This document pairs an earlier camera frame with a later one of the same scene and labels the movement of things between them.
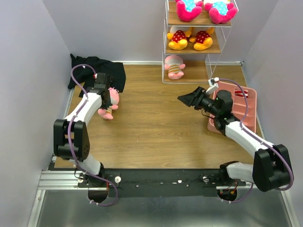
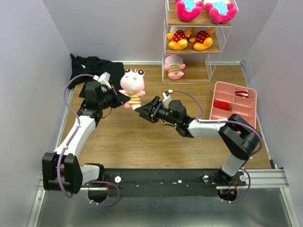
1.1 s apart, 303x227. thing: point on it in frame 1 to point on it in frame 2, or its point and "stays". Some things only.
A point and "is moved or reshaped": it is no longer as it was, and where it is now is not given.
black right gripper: (197, 98) to (154, 111)
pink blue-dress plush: (188, 10) stays
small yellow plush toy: (178, 35) stays
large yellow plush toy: (202, 41) stays
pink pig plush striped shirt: (174, 64) stays
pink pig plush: (106, 113) is moved or reshaped
